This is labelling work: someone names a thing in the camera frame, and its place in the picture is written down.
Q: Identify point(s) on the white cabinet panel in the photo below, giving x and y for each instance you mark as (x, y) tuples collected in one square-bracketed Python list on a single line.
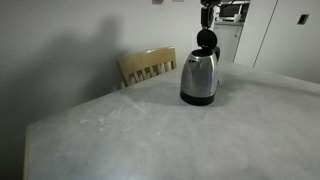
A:
[(290, 43)]

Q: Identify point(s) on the stainless steel electric kettle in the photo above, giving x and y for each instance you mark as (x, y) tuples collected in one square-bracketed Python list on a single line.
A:
[(200, 76)]

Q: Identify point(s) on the grey shelf ledge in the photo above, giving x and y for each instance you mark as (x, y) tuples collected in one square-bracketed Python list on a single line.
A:
[(228, 23)]

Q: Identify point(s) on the wooden chair short slats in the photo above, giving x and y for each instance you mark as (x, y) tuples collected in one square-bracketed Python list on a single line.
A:
[(146, 58)]

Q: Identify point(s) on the black kettle lid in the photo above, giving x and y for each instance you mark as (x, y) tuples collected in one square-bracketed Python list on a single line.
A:
[(206, 38)]

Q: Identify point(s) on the white door panel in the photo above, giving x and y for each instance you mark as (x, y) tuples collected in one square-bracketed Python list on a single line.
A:
[(253, 30)]

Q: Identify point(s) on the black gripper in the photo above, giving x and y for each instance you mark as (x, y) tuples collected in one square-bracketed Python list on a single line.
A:
[(210, 3)]

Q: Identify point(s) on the black rectangular plate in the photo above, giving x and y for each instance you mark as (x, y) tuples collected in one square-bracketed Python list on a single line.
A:
[(303, 19)]

